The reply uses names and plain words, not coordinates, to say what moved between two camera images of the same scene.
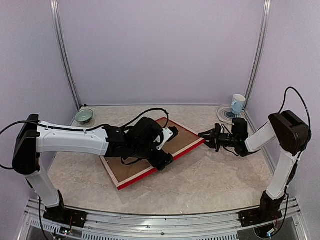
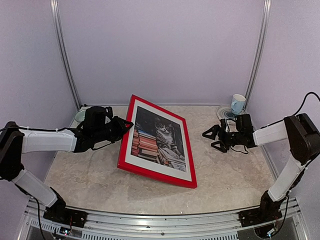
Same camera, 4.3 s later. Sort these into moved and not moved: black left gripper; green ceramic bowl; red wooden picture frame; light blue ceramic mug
Moved: red wooden picture frame; black left gripper
Not moved: green ceramic bowl; light blue ceramic mug
